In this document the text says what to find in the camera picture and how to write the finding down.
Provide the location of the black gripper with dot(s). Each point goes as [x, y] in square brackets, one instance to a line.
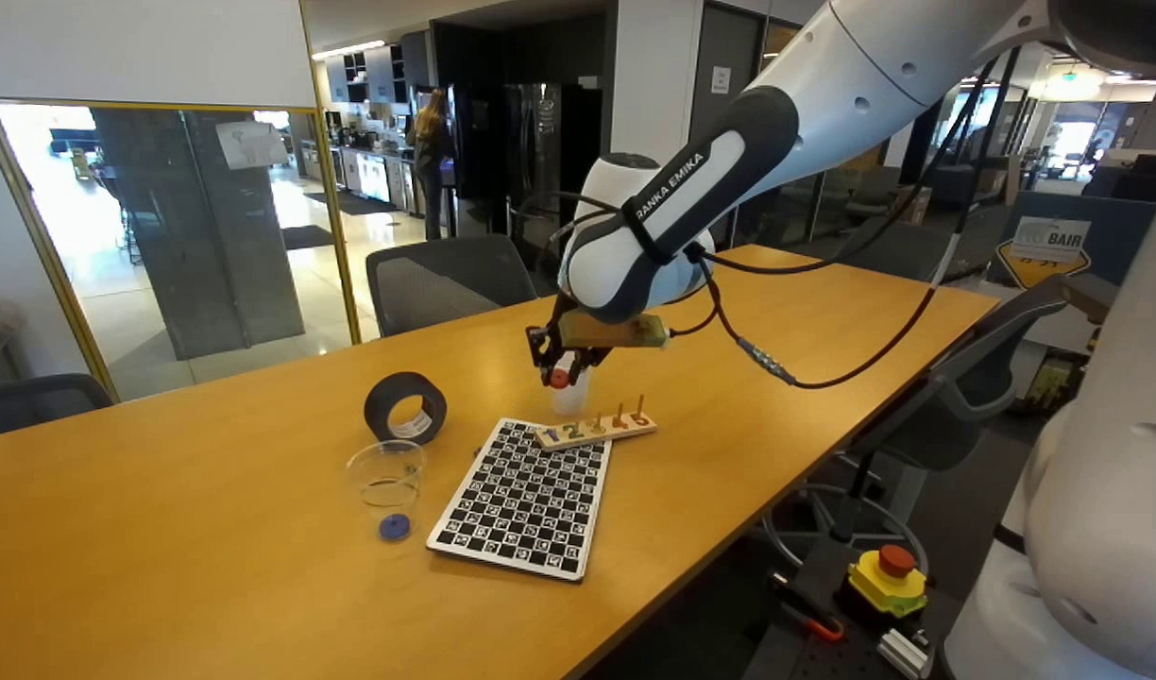
[544, 350]

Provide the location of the blue round disc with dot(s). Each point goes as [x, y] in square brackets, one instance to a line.
[394, 525]

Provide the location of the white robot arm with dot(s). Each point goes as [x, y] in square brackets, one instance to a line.
[1069, 576]

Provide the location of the white paper cup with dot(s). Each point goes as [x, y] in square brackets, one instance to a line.
[571, 397]

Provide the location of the transparent plastic cup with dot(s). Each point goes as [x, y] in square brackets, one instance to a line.
[387, 475]

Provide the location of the wooden number peg board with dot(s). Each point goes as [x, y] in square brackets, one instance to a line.
[598, 427]

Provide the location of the grey office chair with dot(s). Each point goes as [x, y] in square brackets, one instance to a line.
[442, 282]

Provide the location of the checkerboard calibration board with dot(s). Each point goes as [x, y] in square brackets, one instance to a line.
[525, 506]

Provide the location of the black tape roll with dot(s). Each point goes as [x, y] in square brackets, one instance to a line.
[407, 411]

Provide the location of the yellow red emergency stop button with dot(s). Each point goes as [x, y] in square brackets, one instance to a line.
[889, 578]

